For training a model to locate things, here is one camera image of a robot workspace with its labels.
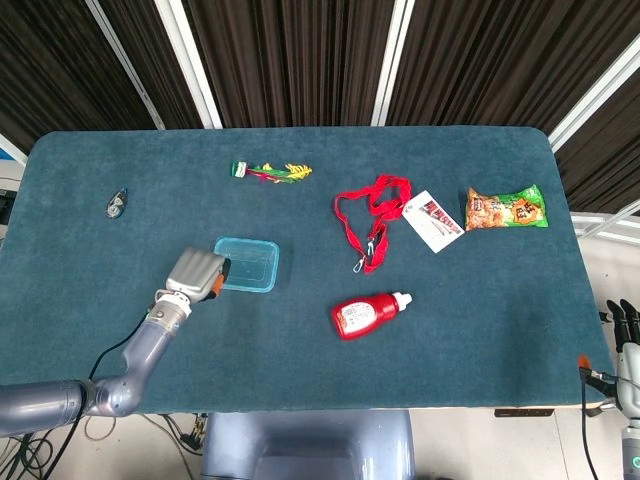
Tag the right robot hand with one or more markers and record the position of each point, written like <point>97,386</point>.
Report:
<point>630,365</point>

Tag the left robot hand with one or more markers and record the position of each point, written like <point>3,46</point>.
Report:
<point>195,272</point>

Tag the teal plastic lid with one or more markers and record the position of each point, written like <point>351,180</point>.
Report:
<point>267,282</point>

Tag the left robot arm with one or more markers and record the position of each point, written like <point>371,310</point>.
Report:
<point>145,345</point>

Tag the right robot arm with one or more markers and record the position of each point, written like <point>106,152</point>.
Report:
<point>631,450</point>

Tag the table control panel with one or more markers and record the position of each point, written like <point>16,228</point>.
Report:
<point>522,412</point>

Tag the teal table cloth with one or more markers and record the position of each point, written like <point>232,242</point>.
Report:
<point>280,360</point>

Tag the colourful feather shuttlecock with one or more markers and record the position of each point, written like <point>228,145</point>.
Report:
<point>272,172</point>

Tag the black power plug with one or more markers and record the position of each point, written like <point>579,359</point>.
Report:
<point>192,437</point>

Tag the red ketchup bottle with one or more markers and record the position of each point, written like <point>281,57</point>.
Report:
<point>360,315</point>

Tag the green orange snack bag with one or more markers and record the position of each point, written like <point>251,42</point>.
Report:
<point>505,210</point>

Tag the black device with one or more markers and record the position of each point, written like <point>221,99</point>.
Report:
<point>5,207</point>

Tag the blue grey robot torso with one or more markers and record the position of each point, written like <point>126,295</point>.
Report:
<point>305,445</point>

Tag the dark brown curtain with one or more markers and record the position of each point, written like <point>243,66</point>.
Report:
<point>300,60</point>

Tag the white card red print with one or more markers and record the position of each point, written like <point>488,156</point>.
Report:
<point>432,222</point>

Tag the grey metal frame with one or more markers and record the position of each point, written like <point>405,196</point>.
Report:
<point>600,232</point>

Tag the white frame post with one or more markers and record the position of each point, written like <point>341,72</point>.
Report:
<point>595,95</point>
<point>392,60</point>
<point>125,65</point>
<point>187,60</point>

